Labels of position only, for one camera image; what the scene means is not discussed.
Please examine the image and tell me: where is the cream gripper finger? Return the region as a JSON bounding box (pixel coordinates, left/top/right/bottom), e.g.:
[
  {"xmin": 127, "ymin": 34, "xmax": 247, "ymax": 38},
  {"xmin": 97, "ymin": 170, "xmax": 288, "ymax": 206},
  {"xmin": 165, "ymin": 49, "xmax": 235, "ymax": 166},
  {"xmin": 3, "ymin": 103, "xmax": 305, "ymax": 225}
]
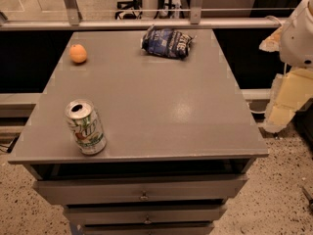
[{"xmin": 259, "ymin": 27, "xmax": 282, "ymax": 52}]

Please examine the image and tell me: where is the blue chip bag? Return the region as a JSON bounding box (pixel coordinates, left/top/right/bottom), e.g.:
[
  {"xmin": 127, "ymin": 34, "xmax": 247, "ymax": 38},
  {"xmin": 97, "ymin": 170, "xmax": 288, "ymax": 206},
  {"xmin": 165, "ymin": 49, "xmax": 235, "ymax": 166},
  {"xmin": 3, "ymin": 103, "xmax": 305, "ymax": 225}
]
[{"xmin": 141, "ymin": 25, "xmax": 193, "ymax": 60}]

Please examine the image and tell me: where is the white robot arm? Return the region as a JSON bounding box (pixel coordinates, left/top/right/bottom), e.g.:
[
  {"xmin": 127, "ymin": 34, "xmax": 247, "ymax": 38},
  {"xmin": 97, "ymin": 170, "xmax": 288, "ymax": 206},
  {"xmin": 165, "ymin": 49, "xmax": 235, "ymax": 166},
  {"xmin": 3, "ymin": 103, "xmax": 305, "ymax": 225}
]
[{"xmin": 259, "ymin": 0, "xmax": 313, "ymax": 133}]

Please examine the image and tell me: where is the white green 7up can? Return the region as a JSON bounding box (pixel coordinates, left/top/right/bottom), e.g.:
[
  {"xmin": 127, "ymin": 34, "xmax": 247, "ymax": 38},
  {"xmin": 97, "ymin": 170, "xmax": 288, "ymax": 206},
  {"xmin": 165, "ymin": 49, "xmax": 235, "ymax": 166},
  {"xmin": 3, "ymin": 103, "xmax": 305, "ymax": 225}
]
[{"xmin": 65, "ymin": 99, "xmax": 107, "ymax": 156}]

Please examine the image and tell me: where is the black office chair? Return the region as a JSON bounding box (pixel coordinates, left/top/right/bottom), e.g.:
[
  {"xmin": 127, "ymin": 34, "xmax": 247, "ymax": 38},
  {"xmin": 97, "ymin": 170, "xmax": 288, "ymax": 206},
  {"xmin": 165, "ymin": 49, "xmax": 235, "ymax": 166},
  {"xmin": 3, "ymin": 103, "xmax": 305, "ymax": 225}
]
[{"xmin": 114, "ymin": 0, "xmax": 142, "ymax": 20}]

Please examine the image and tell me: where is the grey drawer cabinet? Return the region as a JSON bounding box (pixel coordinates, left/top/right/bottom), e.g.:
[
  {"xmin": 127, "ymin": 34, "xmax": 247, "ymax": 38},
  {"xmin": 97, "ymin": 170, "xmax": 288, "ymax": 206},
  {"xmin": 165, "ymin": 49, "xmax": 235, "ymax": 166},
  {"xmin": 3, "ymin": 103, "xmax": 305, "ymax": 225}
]
[{"xmin": 7, "ymin": 28, "xmax": 270, "ymax": 235}]

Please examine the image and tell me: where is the orange fruit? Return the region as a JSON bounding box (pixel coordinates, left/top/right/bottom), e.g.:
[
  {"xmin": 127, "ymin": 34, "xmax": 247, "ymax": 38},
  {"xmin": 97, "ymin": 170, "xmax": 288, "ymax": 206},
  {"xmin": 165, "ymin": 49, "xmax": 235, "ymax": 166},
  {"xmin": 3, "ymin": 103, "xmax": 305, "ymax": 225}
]
[{"xmin": 69, "ymin": 44, "xmax": 87, "ymax": 64}]

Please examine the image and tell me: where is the metal window railing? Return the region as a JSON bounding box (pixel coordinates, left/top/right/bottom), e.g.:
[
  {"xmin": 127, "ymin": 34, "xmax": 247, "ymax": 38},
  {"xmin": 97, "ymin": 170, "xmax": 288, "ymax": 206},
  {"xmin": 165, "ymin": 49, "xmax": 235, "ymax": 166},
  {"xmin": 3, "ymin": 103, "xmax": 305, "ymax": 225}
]
[{"xmin": 0, "ymin": 0, "xmax": 286, "ymax": 30}]

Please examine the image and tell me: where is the bottom grey drawer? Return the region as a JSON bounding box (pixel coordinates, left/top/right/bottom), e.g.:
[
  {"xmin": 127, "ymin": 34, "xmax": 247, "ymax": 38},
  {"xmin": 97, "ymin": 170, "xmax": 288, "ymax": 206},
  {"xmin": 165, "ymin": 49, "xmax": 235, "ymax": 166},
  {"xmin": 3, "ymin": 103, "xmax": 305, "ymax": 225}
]
[{"xmin": 82, "ymin": 222, "xmax": 214, "ymax": 235}]

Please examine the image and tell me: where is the grey drawer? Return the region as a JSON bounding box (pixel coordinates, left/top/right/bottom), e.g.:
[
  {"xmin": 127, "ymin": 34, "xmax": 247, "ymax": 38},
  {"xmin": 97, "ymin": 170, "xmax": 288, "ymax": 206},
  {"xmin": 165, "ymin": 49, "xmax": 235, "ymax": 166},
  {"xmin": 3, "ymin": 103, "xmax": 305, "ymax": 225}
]
[
  {"xmin": 33, "ymin": 174, "xmax": 247, "ymax": 205},
  {"xmin": 82, "ymin": 222, "xmax": 214, "ymax": 235},
  {"xmin": 65, "ymin": 204, "xmax": 226, "ymax": 225}
]

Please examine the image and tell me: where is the middle grey drawer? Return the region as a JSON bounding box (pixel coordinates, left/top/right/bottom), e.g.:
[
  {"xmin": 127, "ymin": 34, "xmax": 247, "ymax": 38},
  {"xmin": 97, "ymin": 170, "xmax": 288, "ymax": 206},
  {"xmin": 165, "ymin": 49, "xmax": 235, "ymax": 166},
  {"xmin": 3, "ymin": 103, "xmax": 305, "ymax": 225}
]
[{"xmin": 65, "ymin": 204, "xmax": 226, "ymax": 225}]

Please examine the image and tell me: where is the top grey drawer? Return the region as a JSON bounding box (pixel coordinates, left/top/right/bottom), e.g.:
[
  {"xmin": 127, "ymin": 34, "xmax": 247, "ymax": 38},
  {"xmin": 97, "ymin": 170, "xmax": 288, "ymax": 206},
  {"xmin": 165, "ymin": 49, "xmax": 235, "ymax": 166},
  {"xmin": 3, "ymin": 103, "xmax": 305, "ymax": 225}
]
[{"xmin": 33, "ymin": 174, "xmax": 247, "ymax": 205}]

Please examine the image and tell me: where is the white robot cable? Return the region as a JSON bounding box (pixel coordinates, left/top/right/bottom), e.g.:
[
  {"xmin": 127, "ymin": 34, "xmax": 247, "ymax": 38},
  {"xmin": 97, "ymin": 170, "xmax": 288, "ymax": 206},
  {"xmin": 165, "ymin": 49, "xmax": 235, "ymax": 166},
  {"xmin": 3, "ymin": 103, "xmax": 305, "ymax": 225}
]
[{"xmin": 246, "ymin": 102, "xmax": 267, "ymax": 116}]

